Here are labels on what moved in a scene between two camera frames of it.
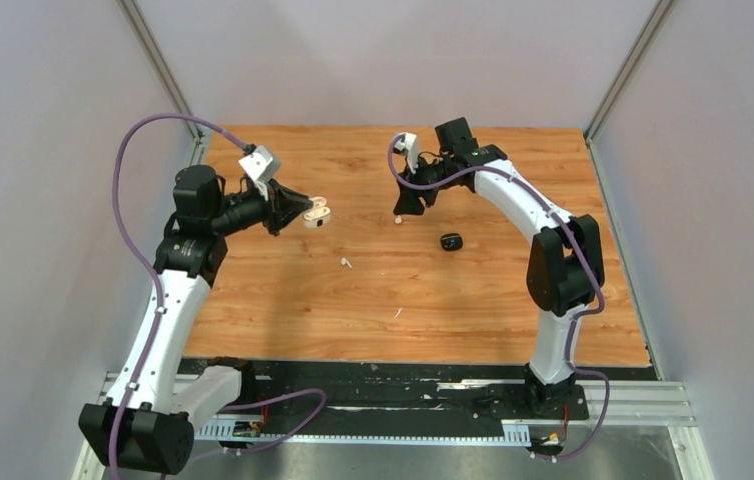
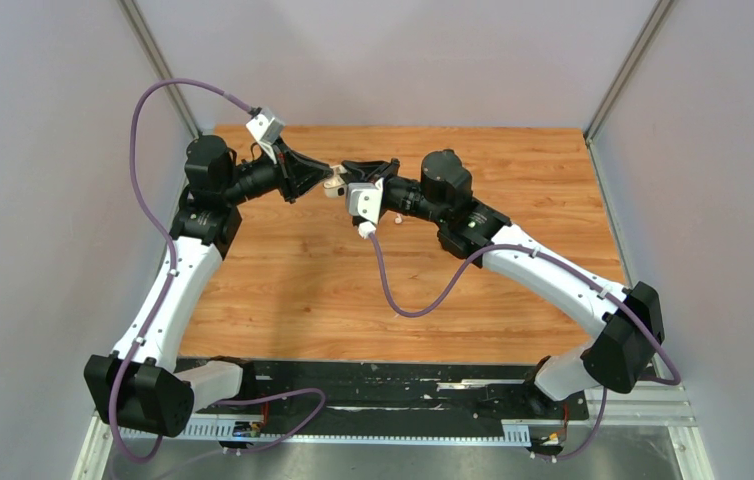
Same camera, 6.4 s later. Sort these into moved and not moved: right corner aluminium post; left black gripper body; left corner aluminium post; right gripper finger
Moved: right gripper finger; left black gripper body
Not moved: right corner aluminium post; left corner aluminium post
